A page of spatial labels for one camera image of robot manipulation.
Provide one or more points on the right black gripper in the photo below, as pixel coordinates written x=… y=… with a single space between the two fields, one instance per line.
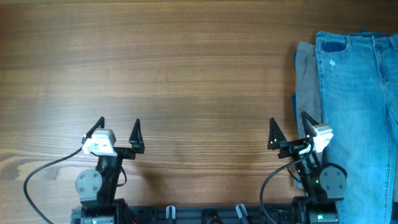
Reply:
x=290 y=148

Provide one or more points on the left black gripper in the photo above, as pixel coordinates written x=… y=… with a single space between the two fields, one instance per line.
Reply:
x=137 y=144

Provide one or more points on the light blue jeans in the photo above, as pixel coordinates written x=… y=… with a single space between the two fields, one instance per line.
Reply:
x=358 y=91

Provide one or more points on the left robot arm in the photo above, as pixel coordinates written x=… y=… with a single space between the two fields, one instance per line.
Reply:
x=97 y=187

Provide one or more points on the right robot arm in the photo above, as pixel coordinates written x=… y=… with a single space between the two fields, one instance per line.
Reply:
x=323 y=182

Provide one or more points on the dark blue garment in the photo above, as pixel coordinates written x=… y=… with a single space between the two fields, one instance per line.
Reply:
x=293 y=98

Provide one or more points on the grey shorts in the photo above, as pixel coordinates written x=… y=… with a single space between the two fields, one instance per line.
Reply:
x=307 y=90

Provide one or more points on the right white rail clip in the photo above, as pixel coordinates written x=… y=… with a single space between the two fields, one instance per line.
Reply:
x=241 y=211

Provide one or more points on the white rail clip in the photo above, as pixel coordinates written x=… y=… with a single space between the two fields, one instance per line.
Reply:
x=170 y=212
x=241 y=211

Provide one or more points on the left white rail clip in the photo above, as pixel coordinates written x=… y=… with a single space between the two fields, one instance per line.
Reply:
x=170 y=212

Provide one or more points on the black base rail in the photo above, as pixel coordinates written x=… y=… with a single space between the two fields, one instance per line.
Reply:
x=184 y=215

